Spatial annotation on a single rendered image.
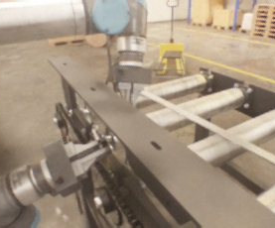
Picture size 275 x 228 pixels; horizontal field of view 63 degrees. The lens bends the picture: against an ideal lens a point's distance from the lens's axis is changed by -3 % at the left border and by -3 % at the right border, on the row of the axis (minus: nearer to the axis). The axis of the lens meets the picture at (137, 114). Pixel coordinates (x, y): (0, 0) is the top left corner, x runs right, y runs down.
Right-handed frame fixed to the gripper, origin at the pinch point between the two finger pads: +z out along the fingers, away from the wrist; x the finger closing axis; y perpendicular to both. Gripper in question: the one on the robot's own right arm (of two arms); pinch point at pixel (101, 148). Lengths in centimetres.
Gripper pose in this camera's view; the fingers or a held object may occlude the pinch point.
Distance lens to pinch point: 60.3
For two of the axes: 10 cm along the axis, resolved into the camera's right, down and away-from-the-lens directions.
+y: -0.7, -5.8, -8.1
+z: 8.8, -4.2, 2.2
